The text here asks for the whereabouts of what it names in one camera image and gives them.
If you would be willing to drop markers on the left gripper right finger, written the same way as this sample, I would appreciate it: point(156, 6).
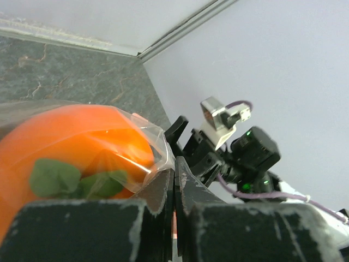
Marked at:
point(210, 229)

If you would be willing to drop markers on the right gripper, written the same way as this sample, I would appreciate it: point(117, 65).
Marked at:
point(203, 160)

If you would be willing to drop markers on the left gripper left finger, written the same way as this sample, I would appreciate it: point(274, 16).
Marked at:
point(134, 229)

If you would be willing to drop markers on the clear zip top bag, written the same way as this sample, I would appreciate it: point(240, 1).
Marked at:
point(51, 178)

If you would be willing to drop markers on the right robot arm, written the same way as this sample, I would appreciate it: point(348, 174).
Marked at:
point(246, 163)

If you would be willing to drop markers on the fake orange persimmon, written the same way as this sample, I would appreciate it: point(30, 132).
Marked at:
point(92, 138)

